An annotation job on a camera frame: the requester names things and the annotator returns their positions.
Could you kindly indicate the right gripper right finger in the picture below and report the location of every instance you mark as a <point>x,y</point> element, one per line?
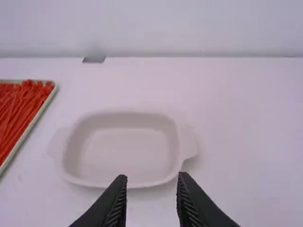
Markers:
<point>191,205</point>

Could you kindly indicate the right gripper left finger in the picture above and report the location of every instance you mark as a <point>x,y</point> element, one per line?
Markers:
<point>113,203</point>

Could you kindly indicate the white dish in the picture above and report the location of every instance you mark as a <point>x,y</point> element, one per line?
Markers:
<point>118,151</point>

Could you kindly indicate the pale tray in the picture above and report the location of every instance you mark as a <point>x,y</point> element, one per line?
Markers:
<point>35,118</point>

